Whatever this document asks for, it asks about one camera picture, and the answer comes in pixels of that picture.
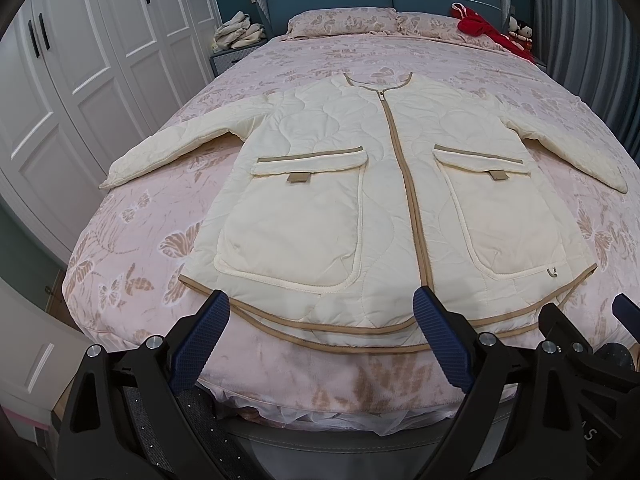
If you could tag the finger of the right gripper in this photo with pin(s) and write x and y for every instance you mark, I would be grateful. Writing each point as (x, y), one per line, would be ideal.
(556, 327)
(627, 312)

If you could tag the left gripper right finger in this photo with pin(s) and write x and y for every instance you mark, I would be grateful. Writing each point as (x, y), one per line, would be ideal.
(519, 418)

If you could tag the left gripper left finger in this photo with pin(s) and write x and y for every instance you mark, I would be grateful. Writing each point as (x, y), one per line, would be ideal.
(123, 419)

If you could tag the cream quilted jacket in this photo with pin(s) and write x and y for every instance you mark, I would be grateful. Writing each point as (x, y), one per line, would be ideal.
(345, 199)

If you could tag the pile of cream clothes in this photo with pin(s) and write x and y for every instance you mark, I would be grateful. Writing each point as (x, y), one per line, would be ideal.
(237, 33)

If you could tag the white drawer cabinet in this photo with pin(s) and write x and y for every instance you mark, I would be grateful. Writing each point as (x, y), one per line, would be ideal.
(39, 358)

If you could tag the grey blue curtain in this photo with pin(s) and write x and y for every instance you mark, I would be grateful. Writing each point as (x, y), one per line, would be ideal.
(592, 49)

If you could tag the small plush dolls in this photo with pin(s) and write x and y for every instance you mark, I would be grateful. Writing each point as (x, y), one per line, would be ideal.
(520, 32)

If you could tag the red garment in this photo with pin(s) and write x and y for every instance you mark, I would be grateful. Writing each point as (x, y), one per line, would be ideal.
(472, 23)

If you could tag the right pink floral pillow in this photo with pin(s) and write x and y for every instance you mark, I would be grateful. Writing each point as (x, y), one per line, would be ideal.
(441, 27)

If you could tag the pink floral pillow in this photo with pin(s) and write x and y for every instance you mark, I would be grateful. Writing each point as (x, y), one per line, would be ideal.
(441, 27)
(343, 21)

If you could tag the white wardrobe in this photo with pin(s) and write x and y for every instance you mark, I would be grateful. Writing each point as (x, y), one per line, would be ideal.
(82, 82)

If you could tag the grey bedside table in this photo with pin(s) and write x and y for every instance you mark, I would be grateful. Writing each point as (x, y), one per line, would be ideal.
(223, 60)

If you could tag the left pink floral pillow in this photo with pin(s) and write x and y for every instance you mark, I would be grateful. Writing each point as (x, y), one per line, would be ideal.
(343, 21)

